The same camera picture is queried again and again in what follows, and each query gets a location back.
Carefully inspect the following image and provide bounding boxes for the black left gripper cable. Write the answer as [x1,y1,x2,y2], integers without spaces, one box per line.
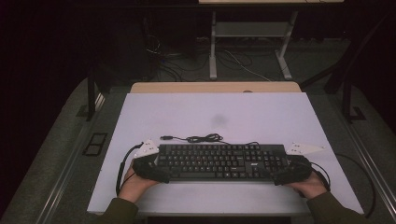
[115,142,144,197]

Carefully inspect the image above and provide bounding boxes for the black floor cables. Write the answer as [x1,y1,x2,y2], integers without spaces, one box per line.
[146,34,210,82]

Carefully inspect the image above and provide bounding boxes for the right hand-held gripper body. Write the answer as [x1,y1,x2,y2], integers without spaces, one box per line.
[284,142,326,185]

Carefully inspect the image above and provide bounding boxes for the thin black cable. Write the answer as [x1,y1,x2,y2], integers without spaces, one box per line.
[334,152,376,218]

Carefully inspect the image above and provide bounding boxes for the white floor cable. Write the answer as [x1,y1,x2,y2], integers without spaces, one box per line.
[223,49,272,82]

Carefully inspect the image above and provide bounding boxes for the black rectangular floor frame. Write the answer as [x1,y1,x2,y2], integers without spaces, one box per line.
[81,133,108,157]

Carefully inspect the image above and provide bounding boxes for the white metal desk frame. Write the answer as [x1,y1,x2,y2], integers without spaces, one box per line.
[208,10,300,81]

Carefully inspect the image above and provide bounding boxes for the black metal stand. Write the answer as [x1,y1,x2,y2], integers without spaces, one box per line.
[300,12,394,124]

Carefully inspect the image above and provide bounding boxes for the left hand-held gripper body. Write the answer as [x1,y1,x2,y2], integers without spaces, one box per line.
[132,139,162,180]

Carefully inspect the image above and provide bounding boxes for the person's left hand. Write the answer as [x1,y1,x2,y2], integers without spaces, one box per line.
[118,159,160,203]

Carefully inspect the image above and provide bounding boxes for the black keyboard cable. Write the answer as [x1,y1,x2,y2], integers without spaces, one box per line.
[160,133,261,147]

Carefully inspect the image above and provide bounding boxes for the person's right hand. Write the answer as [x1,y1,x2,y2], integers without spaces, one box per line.
[286,172,328,200]

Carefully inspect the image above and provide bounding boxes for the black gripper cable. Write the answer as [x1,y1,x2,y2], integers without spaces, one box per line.
[298,161,332,199]
[115,142,144,197]

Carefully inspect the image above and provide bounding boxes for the aluminium floor rail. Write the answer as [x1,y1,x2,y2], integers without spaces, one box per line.
[35,92,106,224]
[330,92,396,216]

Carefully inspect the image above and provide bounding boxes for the wooden table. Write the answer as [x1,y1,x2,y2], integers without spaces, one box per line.
[130,81,303,94]

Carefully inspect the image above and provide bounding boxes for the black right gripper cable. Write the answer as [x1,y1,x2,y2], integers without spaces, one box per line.
[298,161,332,199]

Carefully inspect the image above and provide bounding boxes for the black computer keyboard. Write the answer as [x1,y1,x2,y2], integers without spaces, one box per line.
[154,143,289,183]

